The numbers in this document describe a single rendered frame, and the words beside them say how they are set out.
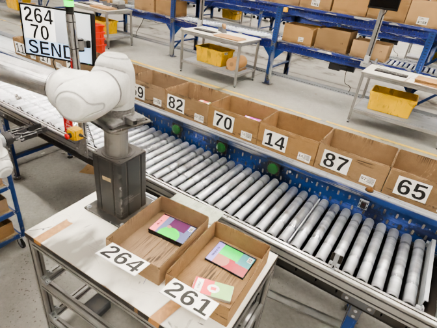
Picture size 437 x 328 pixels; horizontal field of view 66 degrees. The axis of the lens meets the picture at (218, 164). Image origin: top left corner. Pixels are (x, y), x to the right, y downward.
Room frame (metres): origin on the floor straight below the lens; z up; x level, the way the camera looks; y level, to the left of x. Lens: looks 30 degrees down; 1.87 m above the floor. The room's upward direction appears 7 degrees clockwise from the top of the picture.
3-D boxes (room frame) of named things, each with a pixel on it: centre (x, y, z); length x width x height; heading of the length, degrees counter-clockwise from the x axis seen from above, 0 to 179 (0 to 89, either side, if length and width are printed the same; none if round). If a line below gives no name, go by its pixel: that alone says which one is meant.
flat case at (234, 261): (1.08, -0.11, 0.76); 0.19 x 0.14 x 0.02; 62
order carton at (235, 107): (2.21, -0.13, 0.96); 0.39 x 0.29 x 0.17; 60
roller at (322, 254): (1.38, -0.65, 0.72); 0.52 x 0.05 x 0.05; 150
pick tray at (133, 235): (1.13, 0.22, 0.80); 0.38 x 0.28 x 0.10; 154
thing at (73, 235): (1.13, 0.25, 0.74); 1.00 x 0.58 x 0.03; 62
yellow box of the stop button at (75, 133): (1.90, 0.91, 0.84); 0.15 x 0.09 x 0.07; 60
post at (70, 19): (1.97, 0.91, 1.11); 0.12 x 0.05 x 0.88; 60
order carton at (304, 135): (2.01, -0.47, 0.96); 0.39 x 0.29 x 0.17; 60
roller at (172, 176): (1.87, 0.20, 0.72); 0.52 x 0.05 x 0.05; 150
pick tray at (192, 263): (0.99, -0.06, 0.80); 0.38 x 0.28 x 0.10; 154
